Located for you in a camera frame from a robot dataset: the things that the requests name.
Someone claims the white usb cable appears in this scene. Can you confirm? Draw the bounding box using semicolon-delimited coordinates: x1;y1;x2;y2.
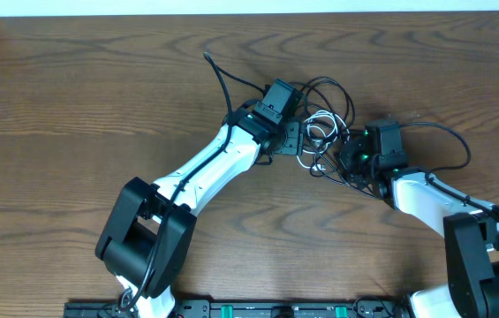
295;110;352;172

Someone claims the black usb cable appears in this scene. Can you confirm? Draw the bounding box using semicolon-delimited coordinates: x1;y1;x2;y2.
291;76;382;200

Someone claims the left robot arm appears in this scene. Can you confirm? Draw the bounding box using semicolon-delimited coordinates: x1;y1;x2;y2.
95;79;303;317

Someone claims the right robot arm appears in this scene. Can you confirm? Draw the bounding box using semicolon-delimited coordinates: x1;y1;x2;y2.
338;120;499;318

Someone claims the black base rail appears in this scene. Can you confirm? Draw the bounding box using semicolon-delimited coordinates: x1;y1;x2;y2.
63;299;412;318

